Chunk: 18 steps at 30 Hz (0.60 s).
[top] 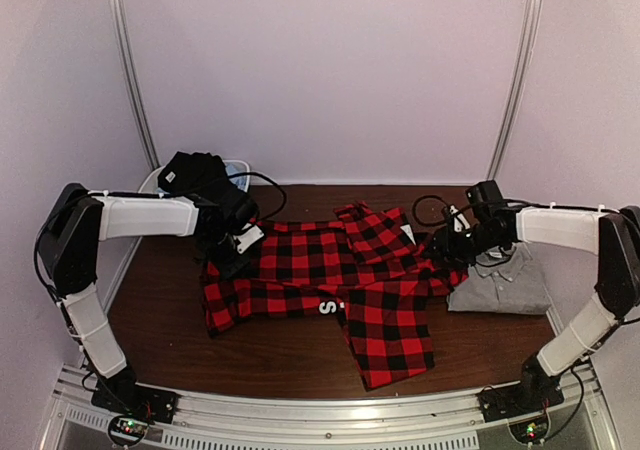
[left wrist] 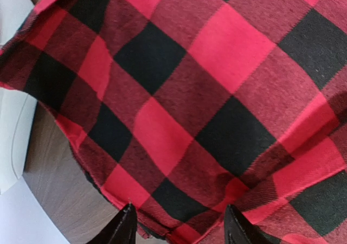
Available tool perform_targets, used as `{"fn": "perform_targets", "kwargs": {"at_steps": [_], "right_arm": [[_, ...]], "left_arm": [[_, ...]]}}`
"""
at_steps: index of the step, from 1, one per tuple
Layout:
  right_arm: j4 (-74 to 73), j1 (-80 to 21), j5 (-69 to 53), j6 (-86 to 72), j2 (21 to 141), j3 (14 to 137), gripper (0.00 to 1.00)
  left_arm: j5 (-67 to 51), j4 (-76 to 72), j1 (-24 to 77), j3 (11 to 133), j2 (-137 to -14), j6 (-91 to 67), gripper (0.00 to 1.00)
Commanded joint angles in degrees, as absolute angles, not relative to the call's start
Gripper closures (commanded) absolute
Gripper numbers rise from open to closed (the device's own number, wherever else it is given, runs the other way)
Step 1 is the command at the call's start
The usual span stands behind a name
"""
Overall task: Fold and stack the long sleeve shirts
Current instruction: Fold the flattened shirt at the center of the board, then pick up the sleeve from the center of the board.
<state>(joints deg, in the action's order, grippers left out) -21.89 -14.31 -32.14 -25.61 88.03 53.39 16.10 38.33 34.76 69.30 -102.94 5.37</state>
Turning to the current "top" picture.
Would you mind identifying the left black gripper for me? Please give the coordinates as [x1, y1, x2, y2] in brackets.
[201, 230, 251, 282]

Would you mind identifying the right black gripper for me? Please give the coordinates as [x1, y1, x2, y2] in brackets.
[420, 222, 504, 269]

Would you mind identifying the white plastic laundry basket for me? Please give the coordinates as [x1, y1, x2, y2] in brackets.
[137, 158, 252, 194]

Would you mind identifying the red black plaid shirt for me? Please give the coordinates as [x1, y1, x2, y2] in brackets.
[203, 202, 468, 390]

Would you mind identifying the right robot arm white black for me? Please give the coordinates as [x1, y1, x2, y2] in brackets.
[431, 199, 639, 412]

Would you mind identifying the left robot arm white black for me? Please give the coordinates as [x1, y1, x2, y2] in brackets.
[34, 183, 259, 414]

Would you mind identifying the folded grey button shirt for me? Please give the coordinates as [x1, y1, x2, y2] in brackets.
[447, 244, 551, 315]

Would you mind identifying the light blue shirt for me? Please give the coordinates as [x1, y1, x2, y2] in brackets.
[152, 163, 251, 194]

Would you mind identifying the black shirt in basket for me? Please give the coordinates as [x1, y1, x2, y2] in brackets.
[157, 151, 231, 194]

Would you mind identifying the right circuit board with leds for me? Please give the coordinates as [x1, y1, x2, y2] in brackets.
[509, 417, 550, 445]

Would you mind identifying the circuit board with leds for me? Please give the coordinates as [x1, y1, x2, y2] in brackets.
[509, 417, 550, 445]
[107, 415, 149, 446]

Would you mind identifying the left circuit board with leds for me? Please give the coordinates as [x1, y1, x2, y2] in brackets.
[107, 415, 149, 446]

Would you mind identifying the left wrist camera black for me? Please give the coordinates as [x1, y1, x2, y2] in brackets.
[217, 186, 265, 254]

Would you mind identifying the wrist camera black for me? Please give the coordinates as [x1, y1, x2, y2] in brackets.
[443, 180, 509, 232]
[217, 186, 265, 254]

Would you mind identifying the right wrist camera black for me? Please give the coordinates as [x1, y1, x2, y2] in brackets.
[443, 180, 509, 232]

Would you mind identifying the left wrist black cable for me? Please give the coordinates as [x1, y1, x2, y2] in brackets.
[219, 171, 289, 221]

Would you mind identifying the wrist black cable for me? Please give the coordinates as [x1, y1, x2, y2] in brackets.
[219, 171, 289, 221]
[411, 194, 451, 234]

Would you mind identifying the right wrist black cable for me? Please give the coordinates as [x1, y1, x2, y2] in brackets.
[411, 194, 451, 234]

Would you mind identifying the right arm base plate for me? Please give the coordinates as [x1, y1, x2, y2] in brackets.
[476, 383, 564, 423]

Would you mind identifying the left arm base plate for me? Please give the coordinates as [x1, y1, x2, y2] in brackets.
[91, 382, 178, 424]

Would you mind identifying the front aluminium rail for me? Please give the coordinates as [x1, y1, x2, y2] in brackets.
[35, 364, 622, 449]

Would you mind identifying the right aluminium frame post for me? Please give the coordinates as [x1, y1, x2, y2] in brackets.
[486, 0, 543, 180]

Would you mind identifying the aluminium frame post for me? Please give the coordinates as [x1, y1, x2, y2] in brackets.
[486, 0, 543, 180]
[108, 0, 160, 170]

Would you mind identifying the left aluminium frame post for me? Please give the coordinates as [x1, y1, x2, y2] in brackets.
[108, 0, 160, 170]

